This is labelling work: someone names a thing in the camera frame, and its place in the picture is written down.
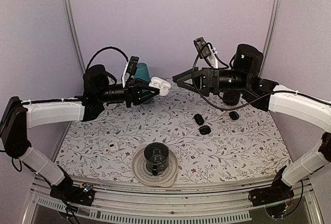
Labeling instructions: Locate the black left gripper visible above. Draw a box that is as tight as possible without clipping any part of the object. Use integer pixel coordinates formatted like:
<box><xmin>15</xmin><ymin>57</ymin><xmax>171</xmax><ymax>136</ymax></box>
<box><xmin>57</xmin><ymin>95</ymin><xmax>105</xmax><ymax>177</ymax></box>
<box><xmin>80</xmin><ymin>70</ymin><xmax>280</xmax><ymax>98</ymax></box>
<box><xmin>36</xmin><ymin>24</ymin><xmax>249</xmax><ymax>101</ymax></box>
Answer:
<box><xmin>97</xmin><ymin>78</ymin><xmax>160</xmax><ymax>107</ymax></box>

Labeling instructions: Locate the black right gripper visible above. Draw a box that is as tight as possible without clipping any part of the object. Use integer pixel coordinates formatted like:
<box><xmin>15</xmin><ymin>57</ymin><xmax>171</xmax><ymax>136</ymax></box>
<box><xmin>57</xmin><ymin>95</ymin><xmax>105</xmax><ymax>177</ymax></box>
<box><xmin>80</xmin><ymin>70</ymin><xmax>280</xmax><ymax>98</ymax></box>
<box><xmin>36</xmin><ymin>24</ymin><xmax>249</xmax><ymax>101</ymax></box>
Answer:
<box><xmin>174</xmin><ymin>66</ymin><xmax>251</xmax><ymax>96</ymax></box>

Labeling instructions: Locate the white earbuds charging case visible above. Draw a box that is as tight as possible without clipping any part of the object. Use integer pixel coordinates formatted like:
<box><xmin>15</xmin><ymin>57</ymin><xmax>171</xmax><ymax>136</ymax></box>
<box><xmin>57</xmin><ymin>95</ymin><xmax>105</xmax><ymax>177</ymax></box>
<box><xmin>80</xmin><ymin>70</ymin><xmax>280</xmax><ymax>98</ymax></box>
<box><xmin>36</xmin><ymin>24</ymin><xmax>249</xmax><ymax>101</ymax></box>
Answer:
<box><xmin>149</xmin><ymin>77</ymin><xmax>172</xmax><ymax>97</ymax></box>

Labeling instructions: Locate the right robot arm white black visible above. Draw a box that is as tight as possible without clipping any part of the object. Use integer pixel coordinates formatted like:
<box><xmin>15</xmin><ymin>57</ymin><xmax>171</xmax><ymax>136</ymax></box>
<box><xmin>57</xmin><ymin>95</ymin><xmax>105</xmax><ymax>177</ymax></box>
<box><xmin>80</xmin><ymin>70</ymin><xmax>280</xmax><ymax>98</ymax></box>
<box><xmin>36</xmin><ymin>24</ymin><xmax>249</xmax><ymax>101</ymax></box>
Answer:
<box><xmin>173</xmin><ymin>44</ymin><xmax>330</xmax><ymax>201</ymax></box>

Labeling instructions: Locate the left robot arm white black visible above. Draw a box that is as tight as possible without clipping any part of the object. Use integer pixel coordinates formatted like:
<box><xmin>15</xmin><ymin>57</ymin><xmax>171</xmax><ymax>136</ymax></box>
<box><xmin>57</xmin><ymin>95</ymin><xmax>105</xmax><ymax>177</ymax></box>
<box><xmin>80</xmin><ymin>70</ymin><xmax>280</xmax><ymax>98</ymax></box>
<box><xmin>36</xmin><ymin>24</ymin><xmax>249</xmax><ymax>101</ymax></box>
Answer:
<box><xmin>1</xmin><ymin>64</ymin><xmax>171</xmax><ymax>200</ymax></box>

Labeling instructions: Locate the black earbud case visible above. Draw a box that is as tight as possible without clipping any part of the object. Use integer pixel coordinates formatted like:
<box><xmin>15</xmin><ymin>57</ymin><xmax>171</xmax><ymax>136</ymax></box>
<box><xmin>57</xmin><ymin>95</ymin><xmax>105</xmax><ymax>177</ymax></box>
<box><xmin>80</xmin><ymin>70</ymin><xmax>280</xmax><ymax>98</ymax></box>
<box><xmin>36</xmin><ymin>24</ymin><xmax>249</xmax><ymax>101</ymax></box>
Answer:
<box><xmin>199</xmin><ymin>125</ymin><xmax>211</xmax><ymax>135</ymax></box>

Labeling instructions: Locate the small white earbud case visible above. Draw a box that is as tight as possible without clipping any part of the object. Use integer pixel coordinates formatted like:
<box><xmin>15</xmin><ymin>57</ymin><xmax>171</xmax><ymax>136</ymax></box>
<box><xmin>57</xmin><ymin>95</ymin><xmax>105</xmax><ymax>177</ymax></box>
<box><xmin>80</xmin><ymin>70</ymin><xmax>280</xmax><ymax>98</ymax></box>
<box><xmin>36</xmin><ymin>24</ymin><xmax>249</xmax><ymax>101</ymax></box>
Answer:
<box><xmin>108</xmin><ymin>141</ymin><xmax>119</xmax><ymax>153</ymax></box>

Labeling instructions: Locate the teal plastic cup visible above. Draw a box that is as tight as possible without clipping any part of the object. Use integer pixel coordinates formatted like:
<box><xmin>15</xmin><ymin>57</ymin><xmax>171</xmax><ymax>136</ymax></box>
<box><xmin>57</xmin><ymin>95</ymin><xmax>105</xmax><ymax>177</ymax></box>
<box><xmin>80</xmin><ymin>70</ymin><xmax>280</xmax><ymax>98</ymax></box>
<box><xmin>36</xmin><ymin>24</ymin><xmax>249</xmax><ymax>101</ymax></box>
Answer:
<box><xmin>134</xmin><ymin>63</ymin><xmax>155</xmax><ymax>104</ymax></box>

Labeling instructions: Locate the black cylindrical object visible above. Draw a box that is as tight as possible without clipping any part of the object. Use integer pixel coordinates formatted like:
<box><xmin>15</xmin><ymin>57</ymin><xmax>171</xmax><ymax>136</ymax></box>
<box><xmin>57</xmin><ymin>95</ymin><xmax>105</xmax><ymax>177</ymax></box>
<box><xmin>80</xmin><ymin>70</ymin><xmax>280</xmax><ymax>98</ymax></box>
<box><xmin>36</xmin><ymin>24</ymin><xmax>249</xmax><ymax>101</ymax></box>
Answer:
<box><xmin>229</xmin><ymin>111</ymin><xmax>239</xmax><ymax>120</ymax></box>
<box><xmin>193</xmin><ymin>114</ymin><xmax>204</xmax><ymax>126</ymax></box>

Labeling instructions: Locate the dark brown plastic cup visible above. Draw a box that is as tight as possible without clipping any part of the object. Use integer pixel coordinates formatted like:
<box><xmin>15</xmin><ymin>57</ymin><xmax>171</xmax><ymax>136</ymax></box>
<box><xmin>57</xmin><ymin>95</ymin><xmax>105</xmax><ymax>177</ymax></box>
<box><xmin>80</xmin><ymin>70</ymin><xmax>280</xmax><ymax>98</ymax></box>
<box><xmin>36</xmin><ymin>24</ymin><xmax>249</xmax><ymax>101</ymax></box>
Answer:
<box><xmin>222</xmin><ymin>91</ymin><xmax>240</xmax><ymax>106</ymax></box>

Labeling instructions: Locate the white floral table mat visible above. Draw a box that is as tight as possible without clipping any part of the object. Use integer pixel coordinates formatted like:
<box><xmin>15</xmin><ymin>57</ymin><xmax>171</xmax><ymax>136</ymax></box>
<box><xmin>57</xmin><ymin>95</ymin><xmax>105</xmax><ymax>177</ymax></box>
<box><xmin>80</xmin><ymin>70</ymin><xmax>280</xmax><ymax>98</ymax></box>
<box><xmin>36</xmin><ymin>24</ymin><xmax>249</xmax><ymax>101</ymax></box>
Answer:
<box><xmin>55</xmin><ymin>85</ymin><xmax>291</xmax><ymax>184</ymax></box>

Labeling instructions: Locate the dark green glass mug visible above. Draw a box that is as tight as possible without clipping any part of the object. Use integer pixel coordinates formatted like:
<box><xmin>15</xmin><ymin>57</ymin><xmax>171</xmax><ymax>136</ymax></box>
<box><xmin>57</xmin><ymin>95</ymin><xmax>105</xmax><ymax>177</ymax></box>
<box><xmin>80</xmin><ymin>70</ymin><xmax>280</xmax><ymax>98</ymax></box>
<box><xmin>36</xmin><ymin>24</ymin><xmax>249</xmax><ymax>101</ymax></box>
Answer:
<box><xmin>144</xmin><ymin>142</ymin><xmax>169</xmax><ymax>176</ymax></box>

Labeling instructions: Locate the beige round plate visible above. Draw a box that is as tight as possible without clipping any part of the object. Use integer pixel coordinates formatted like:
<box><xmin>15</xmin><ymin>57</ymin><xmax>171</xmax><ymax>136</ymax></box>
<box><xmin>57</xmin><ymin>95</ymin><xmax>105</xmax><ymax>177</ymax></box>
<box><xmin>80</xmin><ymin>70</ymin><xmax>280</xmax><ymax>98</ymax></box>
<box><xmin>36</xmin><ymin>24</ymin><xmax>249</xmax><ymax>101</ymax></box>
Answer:
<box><xmin>132</xmin><ymin>142</ymin><xmax>179</xmax><ymax>188</ymax></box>

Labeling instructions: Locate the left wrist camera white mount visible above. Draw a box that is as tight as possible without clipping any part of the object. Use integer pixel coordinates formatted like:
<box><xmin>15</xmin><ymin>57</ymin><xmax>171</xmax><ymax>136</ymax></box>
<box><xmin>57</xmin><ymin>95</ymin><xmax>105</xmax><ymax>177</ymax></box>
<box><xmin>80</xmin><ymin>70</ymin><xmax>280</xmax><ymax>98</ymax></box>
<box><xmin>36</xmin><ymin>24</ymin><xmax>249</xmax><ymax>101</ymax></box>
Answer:
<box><xmin>121</xmin><ymin>56</ymin><xmax>139</xmax><ymax>88</ymax></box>

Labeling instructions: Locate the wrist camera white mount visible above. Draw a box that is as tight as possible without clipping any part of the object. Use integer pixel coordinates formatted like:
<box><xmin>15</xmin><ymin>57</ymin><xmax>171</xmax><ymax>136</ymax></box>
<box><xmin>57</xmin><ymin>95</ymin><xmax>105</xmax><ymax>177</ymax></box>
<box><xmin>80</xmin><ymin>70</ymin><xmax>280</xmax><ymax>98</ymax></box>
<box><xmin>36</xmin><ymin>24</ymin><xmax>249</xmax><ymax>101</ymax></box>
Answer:
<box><xmin>193</xmin><ymin>37</ymin><xmax>218</xmax><ymax>68</ymax></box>
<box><xmin>121</xmin><ymin>56</ymin><xmax>139</xmax><ymax>88</ymax></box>

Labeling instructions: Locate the black right camera cable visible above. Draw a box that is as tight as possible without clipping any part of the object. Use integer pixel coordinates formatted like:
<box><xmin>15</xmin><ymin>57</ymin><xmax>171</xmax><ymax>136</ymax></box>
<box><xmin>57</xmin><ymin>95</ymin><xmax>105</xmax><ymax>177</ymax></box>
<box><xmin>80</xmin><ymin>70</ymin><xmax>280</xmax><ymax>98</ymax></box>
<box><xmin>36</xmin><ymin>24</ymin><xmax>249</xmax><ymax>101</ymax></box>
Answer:
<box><xmin>191</xmin><ymin>50</ymin><xmax>331</xmax><ymax>111</ymax></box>

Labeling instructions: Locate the black camera cable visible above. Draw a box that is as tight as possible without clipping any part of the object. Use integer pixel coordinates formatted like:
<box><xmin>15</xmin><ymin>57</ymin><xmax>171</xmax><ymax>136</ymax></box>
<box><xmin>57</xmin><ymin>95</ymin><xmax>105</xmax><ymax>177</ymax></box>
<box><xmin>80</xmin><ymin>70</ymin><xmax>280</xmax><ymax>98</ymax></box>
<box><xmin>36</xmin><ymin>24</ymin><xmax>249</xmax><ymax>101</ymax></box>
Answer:
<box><xmin>191</xmin><ymin>50</ymin><xmax>331</xmax><ymax>111</ymax></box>
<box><xmin>86</xmin><ymin>47</ymin><xmax>130</xmax><ymax>69</ymax></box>

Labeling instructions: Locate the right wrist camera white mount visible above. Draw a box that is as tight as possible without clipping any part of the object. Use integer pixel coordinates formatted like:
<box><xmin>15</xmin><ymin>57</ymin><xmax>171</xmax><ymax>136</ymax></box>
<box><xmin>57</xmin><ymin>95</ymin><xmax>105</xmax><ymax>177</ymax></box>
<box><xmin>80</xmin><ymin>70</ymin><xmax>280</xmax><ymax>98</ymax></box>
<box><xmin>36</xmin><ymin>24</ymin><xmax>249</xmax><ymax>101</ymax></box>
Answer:
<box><xmin>193</xmin><ymin>37</ymin><xmax>218</xmax><ymax>68</ymax></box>

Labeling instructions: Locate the black left camera cable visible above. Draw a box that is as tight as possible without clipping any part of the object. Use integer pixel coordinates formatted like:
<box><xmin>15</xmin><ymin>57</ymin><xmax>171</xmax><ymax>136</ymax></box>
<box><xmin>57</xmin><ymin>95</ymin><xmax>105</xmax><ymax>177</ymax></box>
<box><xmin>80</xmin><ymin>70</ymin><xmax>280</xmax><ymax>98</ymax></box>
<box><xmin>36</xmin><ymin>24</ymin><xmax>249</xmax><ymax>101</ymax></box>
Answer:
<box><xmin>86</xmin><ymin>47</ymin><xmax>130</xmax><ymax>69</ymax></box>

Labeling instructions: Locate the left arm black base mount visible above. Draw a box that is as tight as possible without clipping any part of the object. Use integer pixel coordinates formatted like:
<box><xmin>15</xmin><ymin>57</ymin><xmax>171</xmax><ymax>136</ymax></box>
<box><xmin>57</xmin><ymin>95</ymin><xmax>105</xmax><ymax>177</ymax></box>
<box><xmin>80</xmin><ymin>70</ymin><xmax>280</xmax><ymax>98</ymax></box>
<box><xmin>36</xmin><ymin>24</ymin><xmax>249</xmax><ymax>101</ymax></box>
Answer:
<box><xmin>50</xmin><ymin>180</ymin><xmax>96</xmax><ymax>206</ymax></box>

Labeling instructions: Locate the aluminium front rail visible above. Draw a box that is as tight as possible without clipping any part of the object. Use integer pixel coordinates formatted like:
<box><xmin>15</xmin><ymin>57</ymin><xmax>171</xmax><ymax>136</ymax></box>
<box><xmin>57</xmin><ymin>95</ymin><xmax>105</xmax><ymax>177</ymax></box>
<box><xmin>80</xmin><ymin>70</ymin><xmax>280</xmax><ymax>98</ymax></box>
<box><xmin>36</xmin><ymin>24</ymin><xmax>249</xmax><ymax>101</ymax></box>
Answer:
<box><xmin>22</xmin><ymin>176</ymin><xmax>324</xmax><ymax>223</ymax></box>

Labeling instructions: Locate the right aluminium frame post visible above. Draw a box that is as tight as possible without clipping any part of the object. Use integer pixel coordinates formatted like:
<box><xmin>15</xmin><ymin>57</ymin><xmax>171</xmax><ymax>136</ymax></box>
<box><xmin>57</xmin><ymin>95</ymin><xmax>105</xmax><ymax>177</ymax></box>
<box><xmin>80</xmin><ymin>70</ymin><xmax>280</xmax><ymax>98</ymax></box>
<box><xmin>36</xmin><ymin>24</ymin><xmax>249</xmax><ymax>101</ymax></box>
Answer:
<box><xmin>253</xmin><ymin>0</ymin><xmax>284</xmax><ymax>62</ymax></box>

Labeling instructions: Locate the aluminium frame post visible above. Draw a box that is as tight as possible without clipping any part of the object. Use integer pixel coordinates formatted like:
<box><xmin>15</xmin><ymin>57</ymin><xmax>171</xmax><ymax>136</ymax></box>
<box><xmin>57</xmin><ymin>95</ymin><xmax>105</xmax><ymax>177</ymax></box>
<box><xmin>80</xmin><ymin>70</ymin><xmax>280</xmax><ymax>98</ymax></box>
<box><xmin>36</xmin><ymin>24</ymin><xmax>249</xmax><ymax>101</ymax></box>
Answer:
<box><xmin>62</xmin><ymin>0</ymin><xmax>86</xmax><ymax>76</ymax></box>
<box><xmin>253</xmin><ymin>0</ymin><xmax>284</xmax><ymax>62</ymax></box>

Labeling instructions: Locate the left aluminium frame post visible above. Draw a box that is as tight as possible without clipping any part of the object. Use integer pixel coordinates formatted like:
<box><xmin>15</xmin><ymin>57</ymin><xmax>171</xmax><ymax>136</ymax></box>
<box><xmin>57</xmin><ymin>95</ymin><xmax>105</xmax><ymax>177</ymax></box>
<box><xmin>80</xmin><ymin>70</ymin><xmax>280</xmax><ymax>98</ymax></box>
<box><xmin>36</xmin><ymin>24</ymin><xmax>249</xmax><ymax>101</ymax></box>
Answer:
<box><xmin>62</xmin><ymin>0</ymin><xmax>86</xmax><ymax>76</ymax></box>

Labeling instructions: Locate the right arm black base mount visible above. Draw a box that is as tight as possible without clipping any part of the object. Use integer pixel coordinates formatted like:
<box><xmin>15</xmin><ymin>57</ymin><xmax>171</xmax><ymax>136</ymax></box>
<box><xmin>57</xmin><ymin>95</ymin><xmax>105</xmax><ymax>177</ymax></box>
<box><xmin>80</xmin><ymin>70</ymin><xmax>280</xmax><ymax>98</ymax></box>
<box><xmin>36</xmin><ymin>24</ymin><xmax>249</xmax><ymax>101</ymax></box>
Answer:
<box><xmin>248</xmin><ymin>181</ymin><xmax>294</xmax><ymax>206</ymax></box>

